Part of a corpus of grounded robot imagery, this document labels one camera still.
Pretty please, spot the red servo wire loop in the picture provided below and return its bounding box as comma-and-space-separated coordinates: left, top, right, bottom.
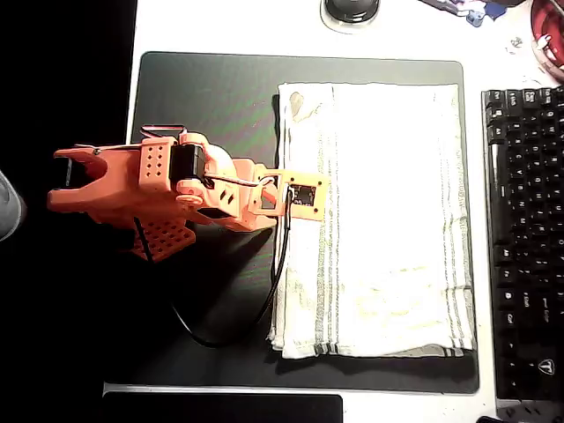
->
139, 124, 187, 138

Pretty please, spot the white striped towel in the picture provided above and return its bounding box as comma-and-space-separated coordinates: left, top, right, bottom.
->
267, 81, 479, 360

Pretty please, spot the black keyboard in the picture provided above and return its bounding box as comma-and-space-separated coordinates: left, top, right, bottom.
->
480, 86, 564, 402

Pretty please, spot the grey rounded soft object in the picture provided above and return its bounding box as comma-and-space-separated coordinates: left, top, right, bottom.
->
0, 169, 26, 242

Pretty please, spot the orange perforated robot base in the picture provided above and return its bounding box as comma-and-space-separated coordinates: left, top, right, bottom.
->
127, 218, 197, 264

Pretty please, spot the black desk mat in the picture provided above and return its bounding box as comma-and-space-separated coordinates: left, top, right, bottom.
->
103, 51, 480, 395

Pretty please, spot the dark blue object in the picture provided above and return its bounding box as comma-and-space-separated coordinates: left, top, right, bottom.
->
482, 0, 508, 21

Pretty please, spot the black round device clear base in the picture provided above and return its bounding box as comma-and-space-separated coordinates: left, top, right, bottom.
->
320, 0, 381, 34

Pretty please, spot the red bowl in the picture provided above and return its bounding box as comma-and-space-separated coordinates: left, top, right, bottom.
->
530, 0, 564, 83

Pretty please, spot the black camera cable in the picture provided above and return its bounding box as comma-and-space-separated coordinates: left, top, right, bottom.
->
133, 187, 295, 349

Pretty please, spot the orange camera mount with board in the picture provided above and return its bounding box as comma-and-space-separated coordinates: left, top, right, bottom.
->
278, 169, 331, 221

